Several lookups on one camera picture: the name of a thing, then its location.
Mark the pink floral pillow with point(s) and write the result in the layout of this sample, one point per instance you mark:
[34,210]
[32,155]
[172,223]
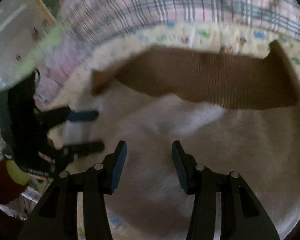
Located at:
[57,66]

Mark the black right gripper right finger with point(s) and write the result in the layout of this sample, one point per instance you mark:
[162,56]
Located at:
[225,207]

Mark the yellow cartoon bear quilt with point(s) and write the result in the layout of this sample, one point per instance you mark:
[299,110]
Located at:
[212,38]

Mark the beige knitted sweater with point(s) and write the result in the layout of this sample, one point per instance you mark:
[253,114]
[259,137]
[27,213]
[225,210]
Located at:
[195,124]

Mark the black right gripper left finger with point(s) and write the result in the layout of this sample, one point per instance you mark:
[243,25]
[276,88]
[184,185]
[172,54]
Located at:
[73,206]

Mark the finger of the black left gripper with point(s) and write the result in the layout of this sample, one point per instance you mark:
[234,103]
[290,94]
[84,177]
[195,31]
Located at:
[83,149]
[83,116]

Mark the green blanket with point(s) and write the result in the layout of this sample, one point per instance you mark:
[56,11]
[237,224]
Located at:
[40,51]

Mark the plaid pillow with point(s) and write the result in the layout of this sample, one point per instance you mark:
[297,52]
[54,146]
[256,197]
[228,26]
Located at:
[95,21]

